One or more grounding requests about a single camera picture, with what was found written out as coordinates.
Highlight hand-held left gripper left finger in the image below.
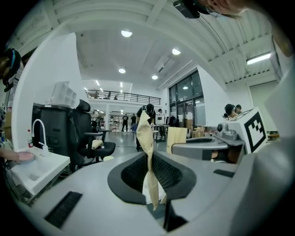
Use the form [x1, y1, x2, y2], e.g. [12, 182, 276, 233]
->
[19, 151, 166, 236]

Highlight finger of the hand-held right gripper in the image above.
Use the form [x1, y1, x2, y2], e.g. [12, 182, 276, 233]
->
[171, 137, 229, 161]

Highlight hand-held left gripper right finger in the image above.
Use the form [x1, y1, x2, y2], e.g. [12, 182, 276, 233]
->
[153, 135, 295, 236]

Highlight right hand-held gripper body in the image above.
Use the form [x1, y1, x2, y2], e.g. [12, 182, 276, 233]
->
[214, 107, 268, 154]

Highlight kraft paper packet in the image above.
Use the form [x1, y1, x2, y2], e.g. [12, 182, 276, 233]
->
[166, 126, 188, 154]

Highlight cardboard boxes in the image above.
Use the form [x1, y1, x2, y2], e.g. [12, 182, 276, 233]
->
[186, 118, 206, 139]

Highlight background work table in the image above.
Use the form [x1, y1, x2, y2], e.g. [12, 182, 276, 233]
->
[153, 124, 170, 141]

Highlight person's white shirt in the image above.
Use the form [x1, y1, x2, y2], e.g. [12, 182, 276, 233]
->
[264, 66, 295, 139]

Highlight black framed glass doors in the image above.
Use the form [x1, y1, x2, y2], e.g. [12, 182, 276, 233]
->
[168, 70, 206, 130]

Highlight white sink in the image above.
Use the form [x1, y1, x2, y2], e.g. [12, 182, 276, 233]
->
[10, 147, 71, 196]

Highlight black office chair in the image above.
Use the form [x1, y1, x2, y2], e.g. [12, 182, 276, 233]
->
[69, 99, 116, 172]

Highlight long fluorescent ceiling light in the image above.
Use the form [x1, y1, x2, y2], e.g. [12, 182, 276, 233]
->
[246, 53, 271, 65]

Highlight pink round bowl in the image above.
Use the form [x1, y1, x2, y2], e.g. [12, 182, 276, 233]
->
[18, 151, 35, 165]

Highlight white curved faucet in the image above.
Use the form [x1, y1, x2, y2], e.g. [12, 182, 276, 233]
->
[31, 118, 49, 157]

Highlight black mezzanine railing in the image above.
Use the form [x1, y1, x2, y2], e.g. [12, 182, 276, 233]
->
[85, 89, 161, 105]

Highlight ceiling air conditioner unit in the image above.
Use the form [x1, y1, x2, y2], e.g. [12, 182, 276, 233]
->
[154, 55, 175, 73]

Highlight white shelf unit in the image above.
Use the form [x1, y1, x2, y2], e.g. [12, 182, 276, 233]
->
[49, 81, 77, 109]

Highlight person's eyeglasses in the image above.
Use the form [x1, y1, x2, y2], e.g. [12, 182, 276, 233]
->
[206, 6, 222, 18]

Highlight person's face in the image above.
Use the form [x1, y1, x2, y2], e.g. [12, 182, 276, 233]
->
[198, 0, 251, 19]

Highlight black head-mounted camera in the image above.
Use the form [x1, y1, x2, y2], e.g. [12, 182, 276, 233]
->
[173, 0, 200, 19]

